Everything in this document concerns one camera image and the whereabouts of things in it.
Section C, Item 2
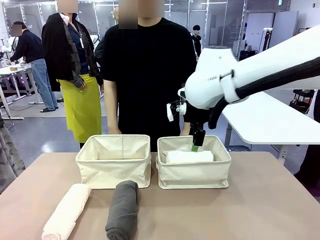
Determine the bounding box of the white towel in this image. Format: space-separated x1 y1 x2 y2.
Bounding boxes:
163 149 215 165

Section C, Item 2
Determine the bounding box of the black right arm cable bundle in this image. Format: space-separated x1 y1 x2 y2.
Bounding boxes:
208 56 320 130

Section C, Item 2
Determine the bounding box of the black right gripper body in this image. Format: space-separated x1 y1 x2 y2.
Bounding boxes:
188 121 202 136

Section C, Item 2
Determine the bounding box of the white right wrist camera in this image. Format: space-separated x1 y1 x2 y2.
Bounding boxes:
166 101 187 123

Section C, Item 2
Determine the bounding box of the person in yellow apron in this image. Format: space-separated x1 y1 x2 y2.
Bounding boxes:
41 11 106 148

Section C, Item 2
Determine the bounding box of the grey door panel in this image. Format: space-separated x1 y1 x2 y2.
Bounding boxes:
268 11 300 48

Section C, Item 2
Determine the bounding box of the cream fabric basket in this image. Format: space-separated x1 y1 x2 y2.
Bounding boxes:
75 134 153 190
156 134 232 189

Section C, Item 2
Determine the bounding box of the man in navy sweater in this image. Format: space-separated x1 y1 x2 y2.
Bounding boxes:
6 21 60 113

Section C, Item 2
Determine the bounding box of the pink towel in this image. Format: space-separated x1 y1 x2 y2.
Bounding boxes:
41 183 93 240

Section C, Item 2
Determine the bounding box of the person's left hand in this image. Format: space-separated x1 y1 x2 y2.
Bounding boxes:
182 121 192 137

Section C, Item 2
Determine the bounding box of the white height-adjustable desk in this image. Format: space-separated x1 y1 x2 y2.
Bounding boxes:
0 62 35 121

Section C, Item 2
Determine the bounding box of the black luggage pile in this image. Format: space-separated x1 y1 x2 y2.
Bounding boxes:
239 48 260 62

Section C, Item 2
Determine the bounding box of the bald person in dark jacket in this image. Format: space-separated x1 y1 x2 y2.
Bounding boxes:
94 6 120 68

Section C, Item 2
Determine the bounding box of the grey hanging fabric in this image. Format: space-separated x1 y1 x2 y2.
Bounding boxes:
0 112 26 195

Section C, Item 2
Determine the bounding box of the person in black t-shirt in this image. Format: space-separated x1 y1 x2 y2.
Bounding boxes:
101 16 198 152

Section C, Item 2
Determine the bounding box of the black utility cart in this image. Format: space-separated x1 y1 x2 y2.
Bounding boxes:
289 88 317 115

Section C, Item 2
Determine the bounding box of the person's right forearm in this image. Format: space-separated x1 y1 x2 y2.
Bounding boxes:
103 79 123 130

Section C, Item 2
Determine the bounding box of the white side table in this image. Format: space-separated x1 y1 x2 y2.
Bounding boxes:
221 88 320 161

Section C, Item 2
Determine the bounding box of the black camera tripod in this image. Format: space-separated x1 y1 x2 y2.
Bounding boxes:
262 27 273 51

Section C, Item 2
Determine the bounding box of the man in black clothes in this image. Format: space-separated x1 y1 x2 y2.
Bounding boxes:
191 24 203 61

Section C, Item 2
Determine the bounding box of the black round stool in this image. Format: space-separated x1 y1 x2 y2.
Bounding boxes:
226 145 251 153

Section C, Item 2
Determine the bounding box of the grey towel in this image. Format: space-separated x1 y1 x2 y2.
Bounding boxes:
104 180 140 240

